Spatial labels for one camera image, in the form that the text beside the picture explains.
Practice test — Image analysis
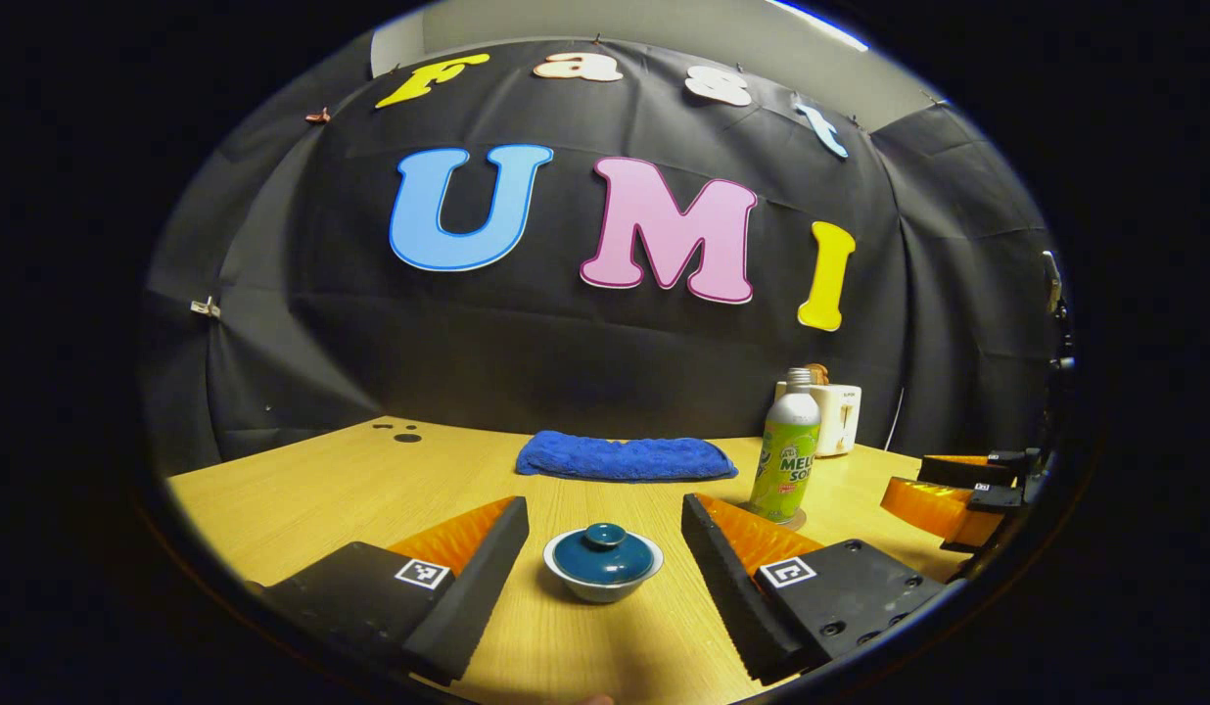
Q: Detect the teal teacup lid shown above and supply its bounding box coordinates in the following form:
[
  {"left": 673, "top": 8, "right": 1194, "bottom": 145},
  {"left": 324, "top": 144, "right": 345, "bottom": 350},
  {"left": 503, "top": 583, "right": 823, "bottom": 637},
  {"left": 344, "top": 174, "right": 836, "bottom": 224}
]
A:
[{"left": 551, "top": 522, "right": 657, "bottom": 586}]

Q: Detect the blue towel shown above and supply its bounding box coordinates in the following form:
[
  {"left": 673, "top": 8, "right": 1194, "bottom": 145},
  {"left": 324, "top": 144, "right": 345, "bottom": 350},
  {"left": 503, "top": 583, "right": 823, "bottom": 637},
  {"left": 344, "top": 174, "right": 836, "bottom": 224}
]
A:
[{"left": 515, "top": 430, "right": 739, "bottom": 483}]

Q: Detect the white and green teacup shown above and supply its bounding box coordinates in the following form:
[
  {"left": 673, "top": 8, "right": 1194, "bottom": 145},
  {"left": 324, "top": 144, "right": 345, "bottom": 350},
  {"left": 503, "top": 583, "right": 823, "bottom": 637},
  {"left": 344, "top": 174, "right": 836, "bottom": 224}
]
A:
[{"left": 542, "top": 534, "right": 665, "bottom": 604}]

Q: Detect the white toaster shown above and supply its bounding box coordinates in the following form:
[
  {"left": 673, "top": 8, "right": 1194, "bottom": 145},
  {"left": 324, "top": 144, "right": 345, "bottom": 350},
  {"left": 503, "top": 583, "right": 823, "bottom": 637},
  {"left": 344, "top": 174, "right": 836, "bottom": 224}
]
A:
[{"left": 773, "top": 382, "right": 862, "bottom": 458}]

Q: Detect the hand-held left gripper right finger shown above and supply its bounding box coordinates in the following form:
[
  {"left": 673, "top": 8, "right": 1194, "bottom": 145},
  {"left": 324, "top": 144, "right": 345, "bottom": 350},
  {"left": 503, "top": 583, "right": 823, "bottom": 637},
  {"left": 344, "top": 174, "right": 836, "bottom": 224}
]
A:
[{"left": 680, "top": 493, "right": 958, "bottom": 686}]

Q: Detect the black backdrop cloth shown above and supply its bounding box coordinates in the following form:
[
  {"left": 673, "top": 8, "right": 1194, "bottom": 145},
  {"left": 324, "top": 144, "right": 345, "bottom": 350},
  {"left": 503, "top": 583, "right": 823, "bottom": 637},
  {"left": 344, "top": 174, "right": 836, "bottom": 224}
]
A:
[{"left": 140, "top": 37, "right": 1061, "bottom": 476}]

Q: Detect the green label silver water bottle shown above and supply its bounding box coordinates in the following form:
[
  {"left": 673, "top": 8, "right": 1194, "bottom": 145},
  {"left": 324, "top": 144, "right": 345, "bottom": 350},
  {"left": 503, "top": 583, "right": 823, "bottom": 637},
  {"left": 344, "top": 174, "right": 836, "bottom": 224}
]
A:
[{"left": 747, "top": 367, "right": 822, "bottom": 525}]

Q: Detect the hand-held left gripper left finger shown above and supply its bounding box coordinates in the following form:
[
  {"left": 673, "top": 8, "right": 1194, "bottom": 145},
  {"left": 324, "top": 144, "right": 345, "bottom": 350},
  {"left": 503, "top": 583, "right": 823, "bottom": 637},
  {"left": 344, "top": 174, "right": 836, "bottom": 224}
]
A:
[{"left": 248, "top": 496, "right": 531, "bottom": 686}]

